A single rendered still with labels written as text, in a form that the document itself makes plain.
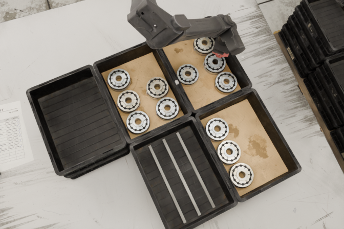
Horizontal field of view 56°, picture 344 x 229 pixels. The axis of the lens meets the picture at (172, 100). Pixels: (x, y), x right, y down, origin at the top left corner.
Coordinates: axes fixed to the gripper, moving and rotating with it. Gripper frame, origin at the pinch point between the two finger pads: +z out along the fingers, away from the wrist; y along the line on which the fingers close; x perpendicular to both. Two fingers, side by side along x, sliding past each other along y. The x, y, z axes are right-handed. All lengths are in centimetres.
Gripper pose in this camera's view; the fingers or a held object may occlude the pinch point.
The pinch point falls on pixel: (220, 50)
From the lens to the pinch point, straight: 143.5
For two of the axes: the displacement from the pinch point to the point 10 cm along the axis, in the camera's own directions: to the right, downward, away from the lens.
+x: -9.6, -2.8, 0.6
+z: -0.3, 3.1, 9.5
